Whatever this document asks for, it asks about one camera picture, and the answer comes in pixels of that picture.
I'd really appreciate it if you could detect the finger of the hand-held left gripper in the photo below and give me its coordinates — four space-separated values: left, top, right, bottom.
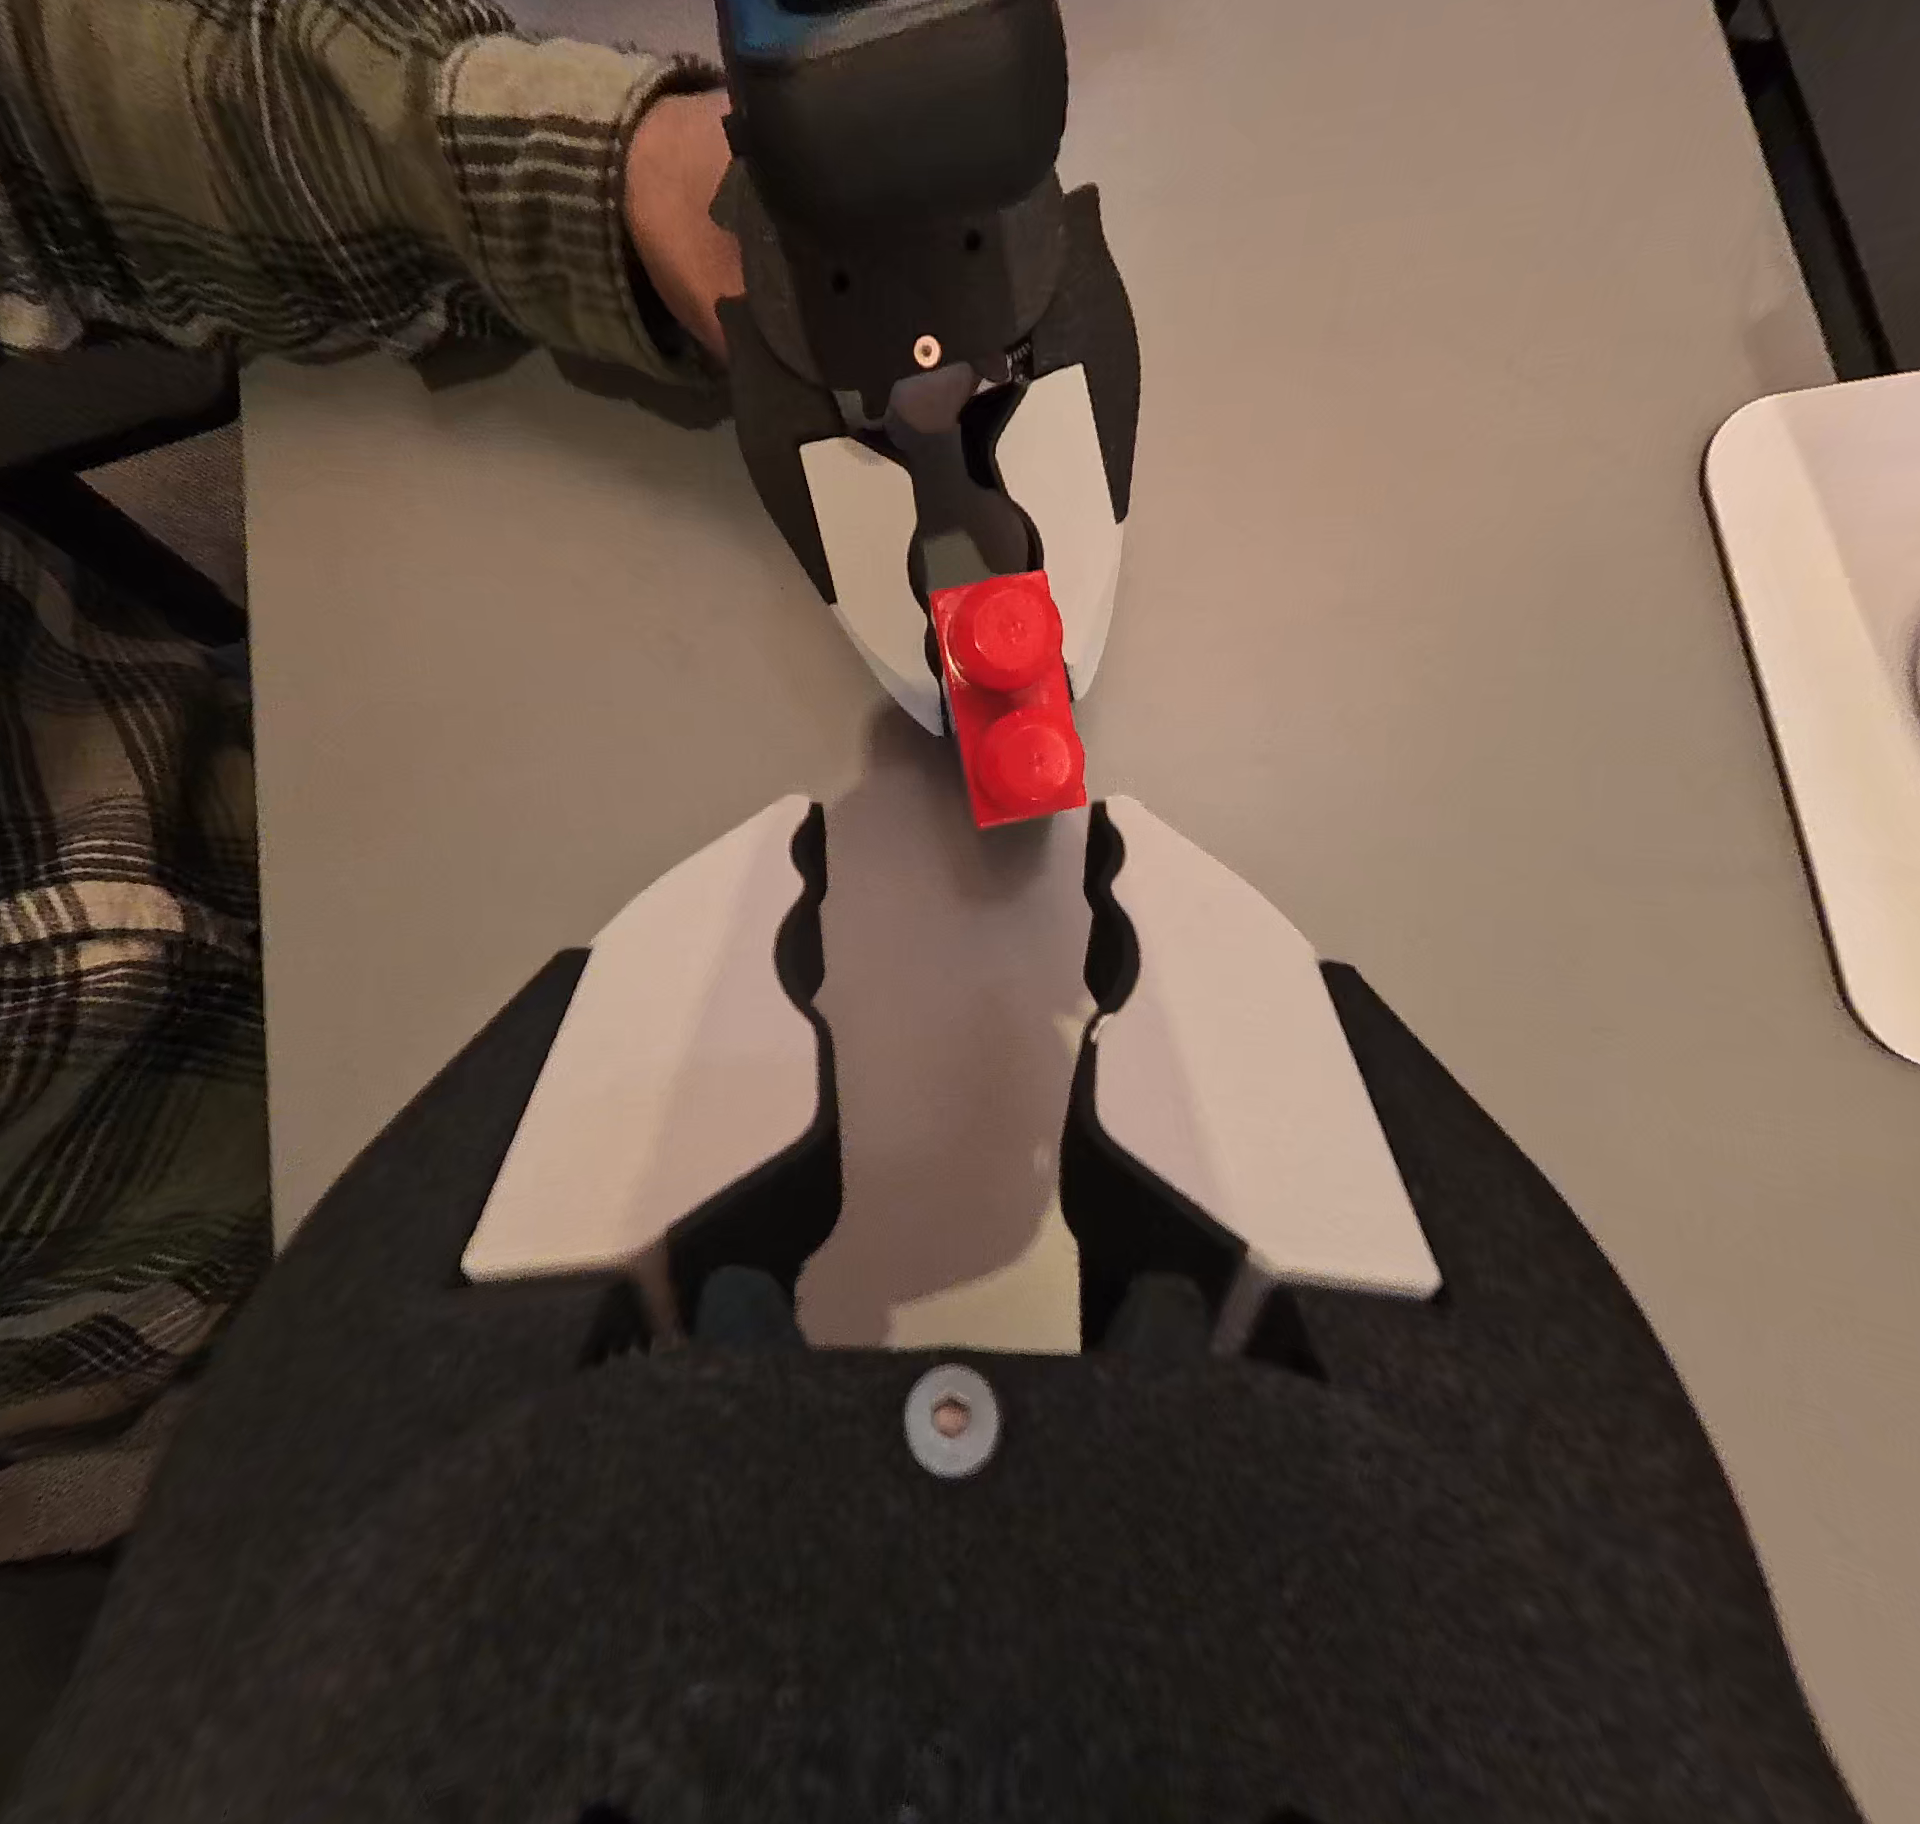
799 424 961 740
988 361 1130 699

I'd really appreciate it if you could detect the long red mega block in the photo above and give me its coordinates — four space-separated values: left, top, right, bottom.
924 569 1090 838

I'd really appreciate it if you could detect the white document holder stand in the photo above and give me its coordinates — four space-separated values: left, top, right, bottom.
1704 367 1920 1070

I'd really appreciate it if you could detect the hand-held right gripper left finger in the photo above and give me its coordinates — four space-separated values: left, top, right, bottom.
460 798 846 1331

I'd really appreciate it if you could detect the black flat tablet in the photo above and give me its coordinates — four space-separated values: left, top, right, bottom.
1679 0 1920 383

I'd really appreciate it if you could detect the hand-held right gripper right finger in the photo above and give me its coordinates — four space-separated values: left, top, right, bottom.
1059 798 1441 1348

